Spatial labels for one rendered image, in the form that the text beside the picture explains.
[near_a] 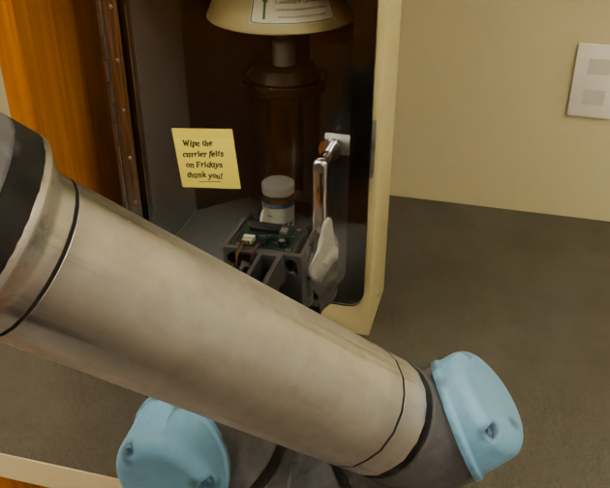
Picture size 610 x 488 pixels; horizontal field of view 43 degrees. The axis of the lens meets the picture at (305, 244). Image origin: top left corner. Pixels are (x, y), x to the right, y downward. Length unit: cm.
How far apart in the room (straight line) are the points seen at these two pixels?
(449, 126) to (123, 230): 102
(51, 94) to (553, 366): 67
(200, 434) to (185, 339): 17
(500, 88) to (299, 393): 95
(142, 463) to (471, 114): 93
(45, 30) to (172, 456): 56
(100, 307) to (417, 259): 87
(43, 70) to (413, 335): 55
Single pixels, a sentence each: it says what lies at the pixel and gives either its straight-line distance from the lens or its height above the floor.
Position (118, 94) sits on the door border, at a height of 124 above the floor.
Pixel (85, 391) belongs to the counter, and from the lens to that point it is 96.
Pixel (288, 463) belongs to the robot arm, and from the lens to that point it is 55.
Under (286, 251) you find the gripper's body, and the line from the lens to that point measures 65.
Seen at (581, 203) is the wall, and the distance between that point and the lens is 137.
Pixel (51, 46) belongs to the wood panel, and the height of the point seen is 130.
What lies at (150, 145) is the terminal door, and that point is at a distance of 95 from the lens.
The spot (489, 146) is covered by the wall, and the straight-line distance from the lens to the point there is 132.
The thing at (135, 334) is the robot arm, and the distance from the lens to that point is 34.
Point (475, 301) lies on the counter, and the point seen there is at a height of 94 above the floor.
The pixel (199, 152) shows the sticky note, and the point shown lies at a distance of 93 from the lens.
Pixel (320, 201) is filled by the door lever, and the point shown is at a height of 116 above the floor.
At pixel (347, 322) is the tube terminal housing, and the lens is 100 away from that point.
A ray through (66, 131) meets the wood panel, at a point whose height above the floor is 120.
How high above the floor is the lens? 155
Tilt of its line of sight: 31 degrees down
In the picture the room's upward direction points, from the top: straight up
